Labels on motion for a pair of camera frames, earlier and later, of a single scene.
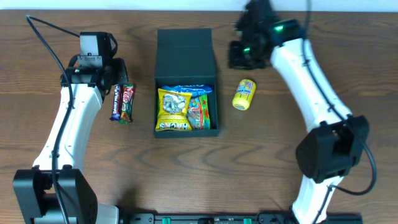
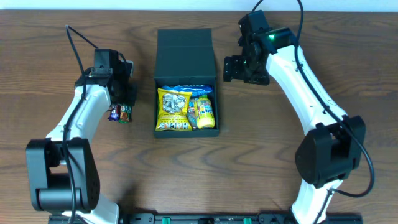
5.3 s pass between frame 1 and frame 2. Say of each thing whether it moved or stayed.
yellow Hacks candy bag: stayed
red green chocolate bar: stayed
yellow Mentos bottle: moved
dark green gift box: stayed
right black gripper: moved
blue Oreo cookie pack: stayed
